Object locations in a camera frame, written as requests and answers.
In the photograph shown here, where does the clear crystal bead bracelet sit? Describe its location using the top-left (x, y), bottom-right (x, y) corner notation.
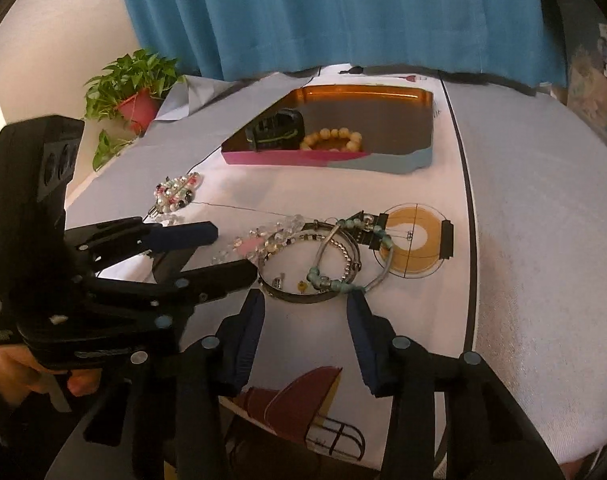
top-left (212, 214), bottom-right (305, 266)

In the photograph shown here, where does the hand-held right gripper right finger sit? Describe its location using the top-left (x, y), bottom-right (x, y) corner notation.
top-left (345, 292), bottom-right (568, 480)

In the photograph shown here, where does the person's left hand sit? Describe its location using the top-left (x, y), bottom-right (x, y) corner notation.
top-left (0, 345), bottom-right (103, 411)

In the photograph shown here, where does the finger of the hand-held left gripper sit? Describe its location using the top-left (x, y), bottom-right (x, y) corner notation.
top-left (84, 258), bottom-right (259, 330)
top-left (64, 216), bottom-right (219, 277)

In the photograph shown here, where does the potted green plant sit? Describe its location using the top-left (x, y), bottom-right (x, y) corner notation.
top-left (84, 49), bottom-right (187, 171)

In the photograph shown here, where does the blue curtain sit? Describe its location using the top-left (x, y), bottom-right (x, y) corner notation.
top-left (114, 0), bottom-right (567, 87)

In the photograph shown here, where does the yellow wooden bead bracelet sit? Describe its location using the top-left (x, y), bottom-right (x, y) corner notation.
top-left (300, 128), bottom-right (365, 153)

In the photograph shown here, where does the orange-lined tin tray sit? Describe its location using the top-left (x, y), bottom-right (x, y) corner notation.
top-left (220, 85), bottom-right (437, 177)

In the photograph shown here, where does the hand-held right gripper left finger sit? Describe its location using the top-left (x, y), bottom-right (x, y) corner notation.
top-left (48, 289), bottom-right (267, 480)

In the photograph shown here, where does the turquoise bead bracelet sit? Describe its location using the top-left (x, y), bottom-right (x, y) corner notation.
top-left (307, 214), bottom-right (400, 295)

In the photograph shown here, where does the white printed cloth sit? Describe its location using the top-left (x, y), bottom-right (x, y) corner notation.
top-left (64, 64), bottom-right (480, 480)

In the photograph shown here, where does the dark metal bangle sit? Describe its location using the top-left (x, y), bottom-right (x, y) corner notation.
top-left (258, 240), bottom-right (366, 305)

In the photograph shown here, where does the black wrist watch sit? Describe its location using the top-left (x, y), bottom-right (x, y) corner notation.
top-left (244, 110), bottom-right (305, 152)

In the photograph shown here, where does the grey tablecloth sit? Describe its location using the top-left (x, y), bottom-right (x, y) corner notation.
top-left (64, 72), bottom-right (607, 467)

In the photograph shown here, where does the pink and white bead bracelet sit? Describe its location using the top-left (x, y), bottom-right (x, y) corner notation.
top-left (154, 172), bottom-right (203, 217)

